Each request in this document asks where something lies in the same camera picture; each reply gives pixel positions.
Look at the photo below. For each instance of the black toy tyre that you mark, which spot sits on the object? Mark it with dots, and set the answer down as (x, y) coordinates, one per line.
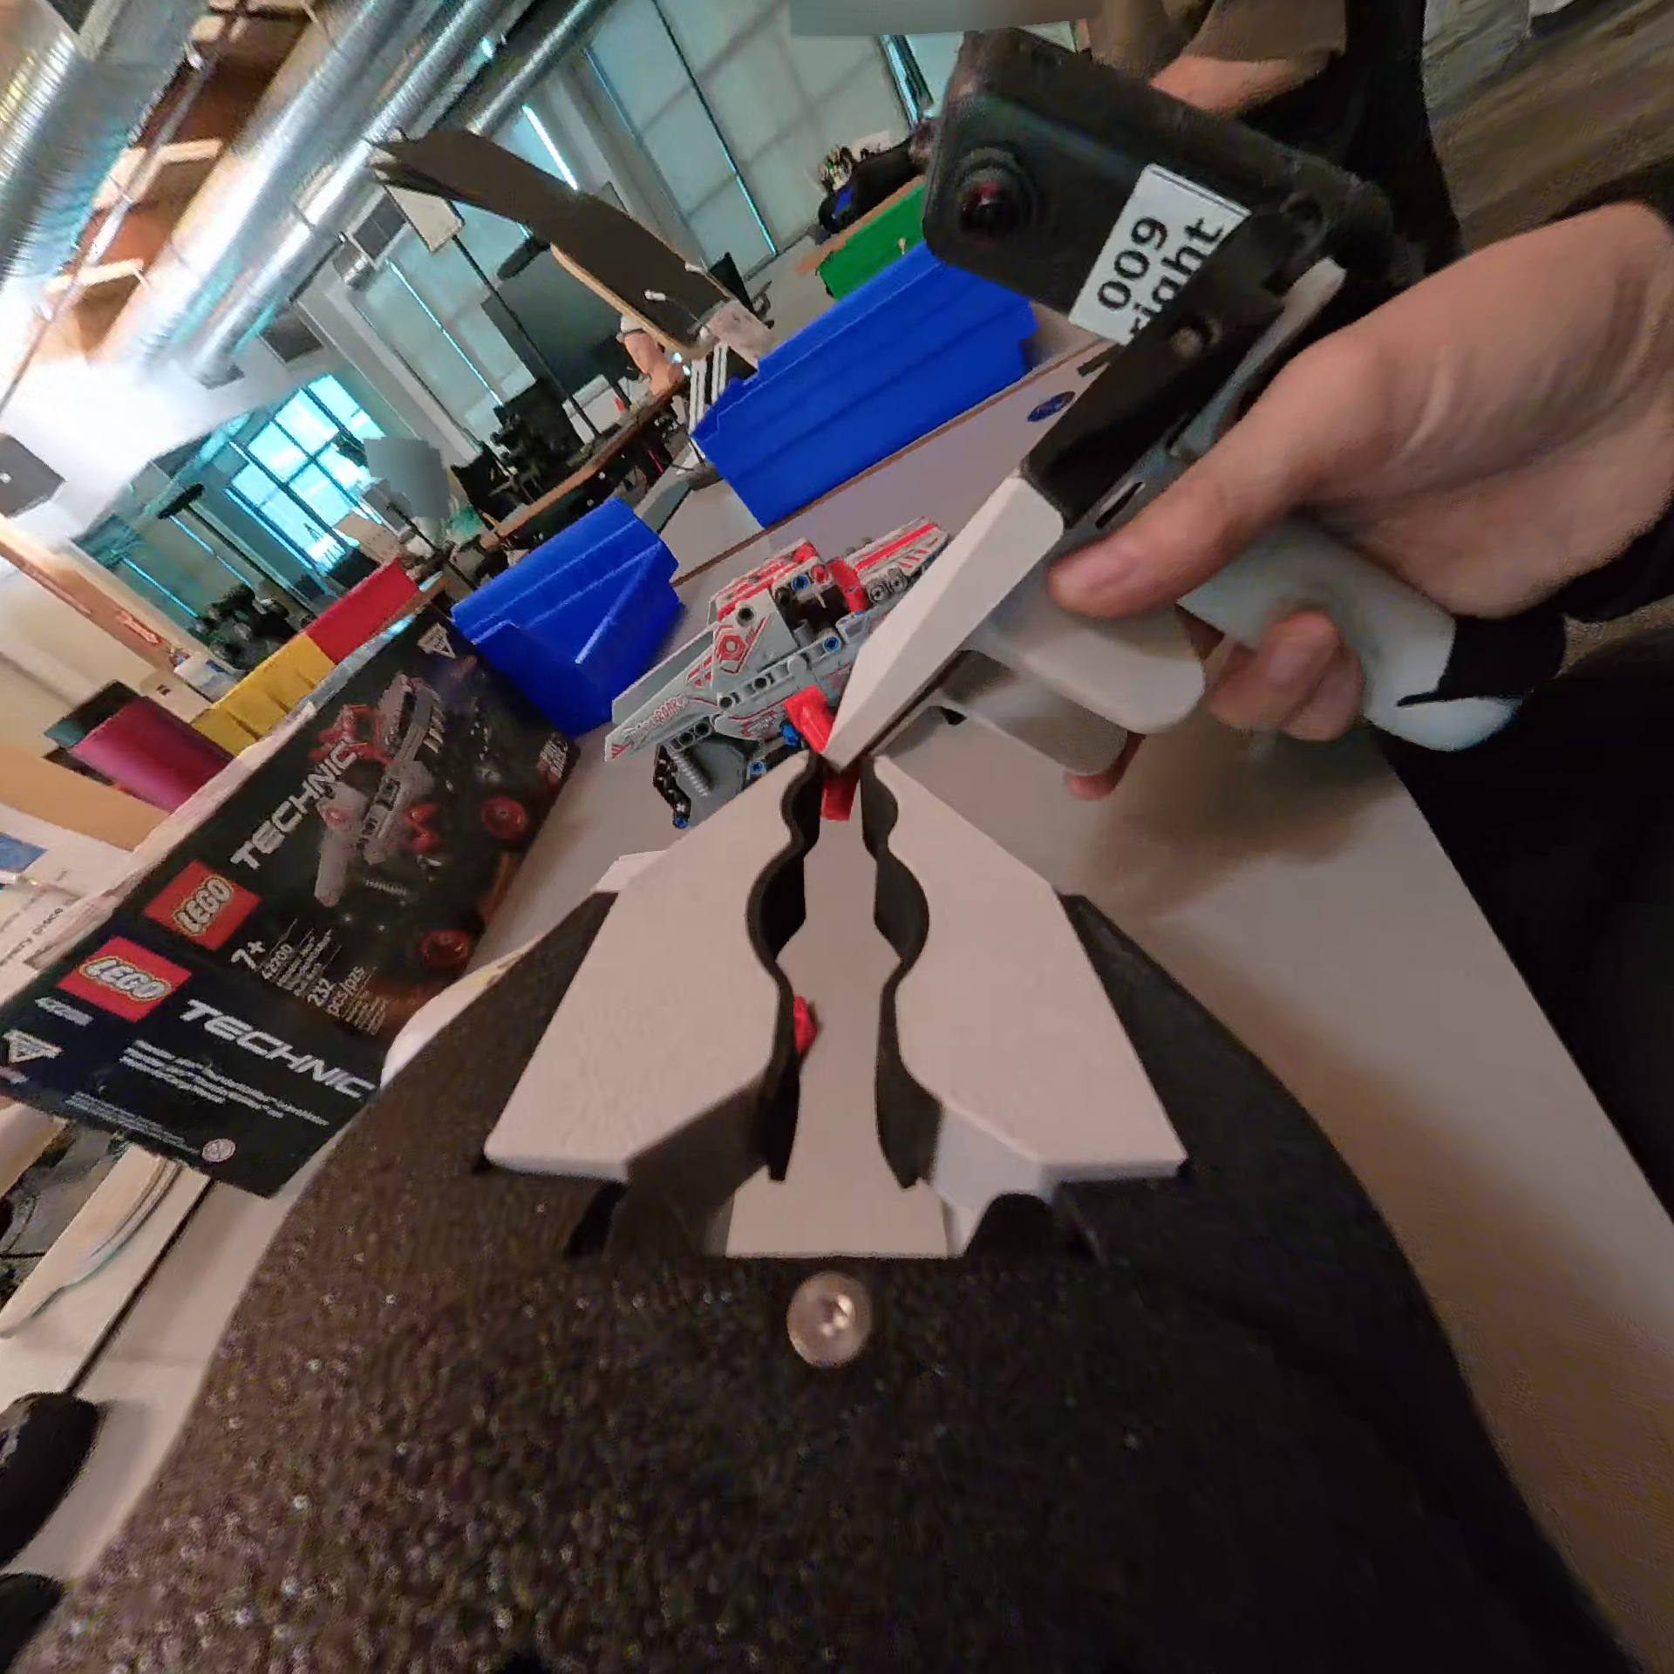
(21, 1608)
(39, 1465)

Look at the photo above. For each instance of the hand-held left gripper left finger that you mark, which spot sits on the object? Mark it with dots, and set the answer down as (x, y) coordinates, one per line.
(654, 1020)

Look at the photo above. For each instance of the round blue sticker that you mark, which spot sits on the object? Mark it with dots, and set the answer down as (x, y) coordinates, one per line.
(1053, 402)

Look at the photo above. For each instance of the instruction board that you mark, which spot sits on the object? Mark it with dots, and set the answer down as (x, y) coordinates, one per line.
(577, 221)

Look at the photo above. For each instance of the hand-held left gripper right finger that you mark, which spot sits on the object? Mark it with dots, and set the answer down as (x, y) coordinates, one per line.
(1033, 1046)

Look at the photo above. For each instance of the black office chair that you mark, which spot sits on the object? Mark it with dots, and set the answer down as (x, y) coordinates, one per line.
(1386, 104)

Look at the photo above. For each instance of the black toy set box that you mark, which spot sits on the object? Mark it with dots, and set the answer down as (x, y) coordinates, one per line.
(288, 915)

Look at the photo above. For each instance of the silver ventilation duct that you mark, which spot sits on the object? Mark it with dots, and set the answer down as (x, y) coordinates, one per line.
(66, 104)
(328, 169)

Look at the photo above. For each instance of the yellow plastic bin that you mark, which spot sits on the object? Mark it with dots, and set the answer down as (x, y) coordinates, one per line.
(256, 693)

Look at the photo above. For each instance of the grey red toy truck model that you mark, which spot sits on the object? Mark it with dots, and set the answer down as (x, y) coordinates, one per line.
(758, 640)

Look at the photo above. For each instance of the person's right hand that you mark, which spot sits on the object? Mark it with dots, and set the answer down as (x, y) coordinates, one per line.
(1440, 430)

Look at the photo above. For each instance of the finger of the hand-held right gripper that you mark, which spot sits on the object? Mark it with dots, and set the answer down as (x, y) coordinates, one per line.
(941, 588)

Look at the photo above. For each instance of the blue plastic bin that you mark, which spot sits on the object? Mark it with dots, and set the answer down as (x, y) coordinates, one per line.
(870, 379)
(577, 628)

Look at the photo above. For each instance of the red plastic bin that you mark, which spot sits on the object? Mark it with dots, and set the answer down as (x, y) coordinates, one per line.
(367, 608)

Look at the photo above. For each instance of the grey desk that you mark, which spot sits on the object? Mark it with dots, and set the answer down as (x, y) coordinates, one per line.
(1308, 941)

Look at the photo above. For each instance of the green plastic bin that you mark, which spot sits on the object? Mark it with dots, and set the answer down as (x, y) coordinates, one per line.
(870, 235)

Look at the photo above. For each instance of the magenta plastic bin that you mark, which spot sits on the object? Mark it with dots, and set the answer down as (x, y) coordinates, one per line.
(130, 757)

